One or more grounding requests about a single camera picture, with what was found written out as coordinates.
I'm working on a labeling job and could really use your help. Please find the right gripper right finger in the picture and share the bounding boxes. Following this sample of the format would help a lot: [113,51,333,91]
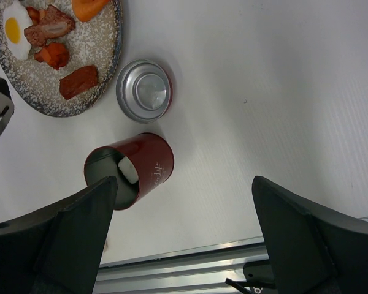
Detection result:
[251,176,368,293]

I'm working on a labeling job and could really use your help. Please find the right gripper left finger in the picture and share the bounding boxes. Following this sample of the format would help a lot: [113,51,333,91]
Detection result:
[0,176,117,293]

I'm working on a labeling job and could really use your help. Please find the orange red chicken wing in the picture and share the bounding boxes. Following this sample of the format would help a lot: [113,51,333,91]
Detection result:
[34,42,70,70]

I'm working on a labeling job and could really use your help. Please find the toy fried egg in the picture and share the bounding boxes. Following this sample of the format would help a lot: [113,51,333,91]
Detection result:
[2,1,33,61]

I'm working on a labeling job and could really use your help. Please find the bacon wrapped roll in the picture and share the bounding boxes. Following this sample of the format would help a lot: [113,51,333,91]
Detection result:
[24,4,75,47]

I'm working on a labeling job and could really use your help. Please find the red sausage bottom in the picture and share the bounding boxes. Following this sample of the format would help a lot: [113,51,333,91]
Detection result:
[59,65,99,100]

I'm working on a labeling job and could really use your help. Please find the speckled ceramic plate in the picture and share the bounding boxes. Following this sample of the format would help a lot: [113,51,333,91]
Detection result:
[0,1,123,118]

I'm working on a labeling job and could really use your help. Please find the orange chicken drumstick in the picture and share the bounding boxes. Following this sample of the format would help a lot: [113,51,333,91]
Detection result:
[71,0,110,22]

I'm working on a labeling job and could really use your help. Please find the red tin can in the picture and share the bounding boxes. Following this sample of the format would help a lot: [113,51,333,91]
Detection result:
[83,132,174,210]

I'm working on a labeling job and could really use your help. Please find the silver tin lid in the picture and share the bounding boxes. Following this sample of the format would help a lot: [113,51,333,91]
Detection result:
[115,59,172,123]

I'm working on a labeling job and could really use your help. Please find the aluminium mounting rail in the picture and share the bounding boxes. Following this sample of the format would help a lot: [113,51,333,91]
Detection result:
[93,216,368,294]

